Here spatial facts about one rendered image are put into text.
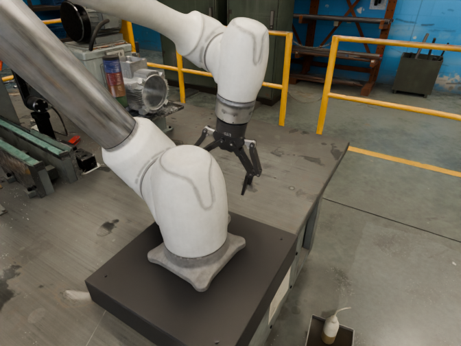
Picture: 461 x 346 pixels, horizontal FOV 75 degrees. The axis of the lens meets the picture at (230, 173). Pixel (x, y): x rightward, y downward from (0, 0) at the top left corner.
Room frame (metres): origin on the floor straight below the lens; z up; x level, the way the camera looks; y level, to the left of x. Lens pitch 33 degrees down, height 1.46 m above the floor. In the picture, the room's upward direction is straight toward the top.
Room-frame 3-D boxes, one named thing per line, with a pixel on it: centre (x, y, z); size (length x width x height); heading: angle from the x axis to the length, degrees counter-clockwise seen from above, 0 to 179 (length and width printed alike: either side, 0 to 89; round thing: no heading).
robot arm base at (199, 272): (0.55, 0.07, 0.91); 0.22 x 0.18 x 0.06; 145
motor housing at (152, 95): (1.41, 0.43, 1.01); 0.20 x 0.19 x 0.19; 58
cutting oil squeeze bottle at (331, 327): (0.78, -0.48, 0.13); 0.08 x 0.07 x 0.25; 59
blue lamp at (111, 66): (1.15, 0.44, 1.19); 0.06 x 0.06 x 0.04
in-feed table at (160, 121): (1.41, 0.41, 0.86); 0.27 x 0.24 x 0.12; 145
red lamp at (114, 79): (1.15, 0.44, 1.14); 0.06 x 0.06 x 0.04
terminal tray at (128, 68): (1.43, 0.46, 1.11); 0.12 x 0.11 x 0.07; 58
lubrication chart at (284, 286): (0.79, -0.21, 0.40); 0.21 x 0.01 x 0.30; 149
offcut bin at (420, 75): (4.42, -2.68, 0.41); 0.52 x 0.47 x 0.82; 59
